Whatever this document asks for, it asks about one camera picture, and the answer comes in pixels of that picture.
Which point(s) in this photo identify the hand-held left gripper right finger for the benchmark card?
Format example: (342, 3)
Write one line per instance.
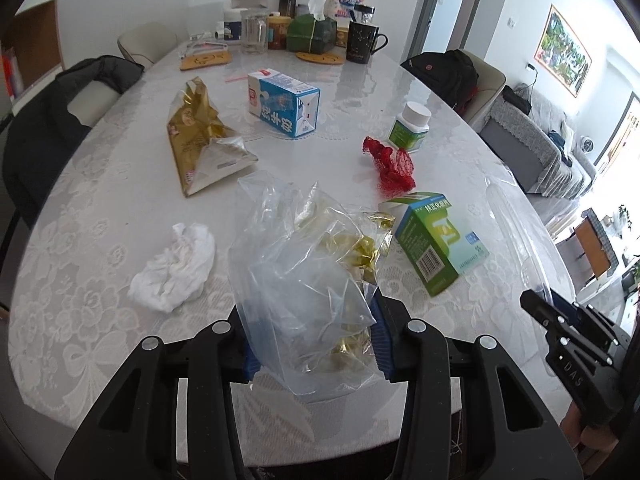
(382, 335)

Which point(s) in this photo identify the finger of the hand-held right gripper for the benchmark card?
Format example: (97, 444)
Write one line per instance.
(602, 327)
(539, 306)

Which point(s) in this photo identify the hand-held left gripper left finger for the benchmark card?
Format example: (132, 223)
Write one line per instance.
(250, 366)

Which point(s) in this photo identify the clear plastic bag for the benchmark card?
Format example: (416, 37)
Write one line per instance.
(300, 285)

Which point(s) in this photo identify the green medicine box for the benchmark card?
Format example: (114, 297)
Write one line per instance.
(430, 245)

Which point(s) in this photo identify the white tissue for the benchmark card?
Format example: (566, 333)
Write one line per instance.
(175, 270)

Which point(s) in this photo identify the red mesh net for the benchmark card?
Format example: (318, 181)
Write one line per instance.
(395, 165)

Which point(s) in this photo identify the gold snack bag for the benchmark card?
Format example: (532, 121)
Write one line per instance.
(195, 135)

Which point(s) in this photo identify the person's right hand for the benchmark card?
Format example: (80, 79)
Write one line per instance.
(597, 445)

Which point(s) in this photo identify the gold foil wrapper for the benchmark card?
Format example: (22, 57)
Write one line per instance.
(362, 247)
(345, 347)

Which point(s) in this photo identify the wooden stool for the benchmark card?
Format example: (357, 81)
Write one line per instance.
(595, 245)

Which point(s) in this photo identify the grey sofa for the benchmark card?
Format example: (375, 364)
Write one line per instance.
(530, 155)

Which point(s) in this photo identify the blue cloth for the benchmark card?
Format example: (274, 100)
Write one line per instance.
(560, 144)

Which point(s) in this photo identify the white fan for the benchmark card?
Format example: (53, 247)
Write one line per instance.
(587, 146)

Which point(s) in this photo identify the white green pill bottle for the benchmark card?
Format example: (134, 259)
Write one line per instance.
(407, 132)

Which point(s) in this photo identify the black bag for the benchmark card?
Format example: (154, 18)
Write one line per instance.
(517, 100)

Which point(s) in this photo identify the white lace tablecloth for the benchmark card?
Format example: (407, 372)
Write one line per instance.
(115, 185)

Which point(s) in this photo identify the beige chair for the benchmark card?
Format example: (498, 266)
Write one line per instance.
(147, 42)
(490, 85)

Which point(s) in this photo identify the black backpack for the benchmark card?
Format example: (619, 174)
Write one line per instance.
(445, 77)

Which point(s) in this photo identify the blue white milk carton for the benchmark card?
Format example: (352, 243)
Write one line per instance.
(280, 105)

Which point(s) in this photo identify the round wooden coaster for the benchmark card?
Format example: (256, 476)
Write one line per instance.
(205, 61)
(322, 59)

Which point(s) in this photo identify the pink straw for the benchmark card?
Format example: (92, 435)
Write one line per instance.
(236, 79)

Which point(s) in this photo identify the black mug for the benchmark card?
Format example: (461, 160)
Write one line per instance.
(361, 42)

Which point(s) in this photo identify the small beige box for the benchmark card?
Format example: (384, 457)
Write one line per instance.
(342, 37)

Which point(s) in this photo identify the green tissue box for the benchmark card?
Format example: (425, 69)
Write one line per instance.
(310, 35)

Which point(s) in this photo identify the brown jar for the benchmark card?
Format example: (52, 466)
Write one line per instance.
(278, 35)

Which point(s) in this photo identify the black jacket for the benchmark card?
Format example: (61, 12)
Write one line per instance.
(40, 125)

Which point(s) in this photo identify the glass jar black lid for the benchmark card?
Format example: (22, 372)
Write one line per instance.
(364, 12)

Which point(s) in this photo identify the glass mug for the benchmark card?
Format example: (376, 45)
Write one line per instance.
(255, 35)

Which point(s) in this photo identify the blue snack packet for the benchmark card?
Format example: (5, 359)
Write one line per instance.
(347, 4)

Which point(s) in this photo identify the white jar blue label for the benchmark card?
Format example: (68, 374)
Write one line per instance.
(233, 25)

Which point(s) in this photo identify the clear plastic bottle red cap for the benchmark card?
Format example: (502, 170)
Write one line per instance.
(207, 12)

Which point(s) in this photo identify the cardboard box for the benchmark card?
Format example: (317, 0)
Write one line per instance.
(250, 2)

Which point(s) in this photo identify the framed wall painting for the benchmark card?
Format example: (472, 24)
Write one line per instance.
(562, 50)

